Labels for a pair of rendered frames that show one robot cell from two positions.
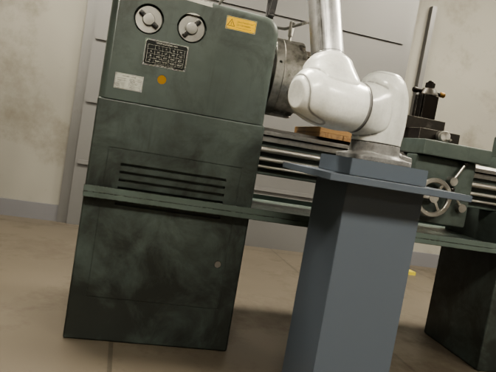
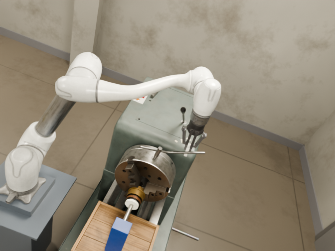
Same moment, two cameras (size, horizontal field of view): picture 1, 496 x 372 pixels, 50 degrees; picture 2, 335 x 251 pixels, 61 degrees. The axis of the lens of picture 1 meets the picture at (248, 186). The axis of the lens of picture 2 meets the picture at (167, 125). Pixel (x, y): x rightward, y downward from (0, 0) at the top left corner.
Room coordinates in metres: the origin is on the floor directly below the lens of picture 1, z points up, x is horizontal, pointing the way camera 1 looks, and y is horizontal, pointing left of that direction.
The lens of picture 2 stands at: (2.50, -1.06, 2.29)
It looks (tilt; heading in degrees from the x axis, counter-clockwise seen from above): 39 degrees down; 104
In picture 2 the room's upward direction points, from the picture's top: 21 degrees clockwise
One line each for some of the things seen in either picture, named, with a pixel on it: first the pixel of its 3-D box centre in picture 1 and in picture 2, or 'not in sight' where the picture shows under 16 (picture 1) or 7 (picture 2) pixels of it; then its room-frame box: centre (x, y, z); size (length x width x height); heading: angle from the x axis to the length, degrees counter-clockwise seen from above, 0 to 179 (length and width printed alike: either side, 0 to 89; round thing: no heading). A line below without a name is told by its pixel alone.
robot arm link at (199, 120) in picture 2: not in sight; (200, 115); (2.36, 0.03, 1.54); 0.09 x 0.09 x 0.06
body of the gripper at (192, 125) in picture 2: not in sight; (196, 127); (2.36, 0.03, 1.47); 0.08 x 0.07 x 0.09; 12
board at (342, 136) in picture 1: (339, 136); (117, 238); (2.30, -0.35, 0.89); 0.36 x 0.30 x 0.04; 12
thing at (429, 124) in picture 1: (416, 123); not in sight; (2.28, -0.66, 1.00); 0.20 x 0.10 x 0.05; 102
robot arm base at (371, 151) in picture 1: (379, 153); (20, 186); (1.68, -0.39, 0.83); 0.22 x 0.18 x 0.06; 104
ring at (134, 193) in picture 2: not in sight; (135, 195); (2.27, -0.21, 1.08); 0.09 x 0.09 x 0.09; 12
